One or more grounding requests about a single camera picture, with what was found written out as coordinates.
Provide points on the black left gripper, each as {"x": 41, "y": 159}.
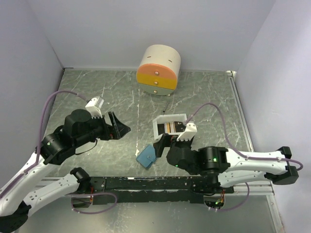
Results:
{"x": 109, "y": 131}

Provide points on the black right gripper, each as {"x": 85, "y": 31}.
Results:
{"x": 167, "y": 140}

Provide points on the white card tray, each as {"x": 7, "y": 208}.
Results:
{"x": 170, "y": 124}

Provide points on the blue card holder wallet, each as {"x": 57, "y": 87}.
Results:
{"x": 147, "y": 157}

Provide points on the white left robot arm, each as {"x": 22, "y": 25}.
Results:
{"x": 19, "y": 200}

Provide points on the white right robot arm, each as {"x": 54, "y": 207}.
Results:
{"x": 213, "y": 169}

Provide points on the round three-drawer mini cabinet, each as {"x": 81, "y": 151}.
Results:
{"x": 159, "y": 69}

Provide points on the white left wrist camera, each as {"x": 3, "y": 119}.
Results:
{"x": 94, "y": 107}

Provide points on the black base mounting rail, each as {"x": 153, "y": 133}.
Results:
{"x": 151, "y": 189}

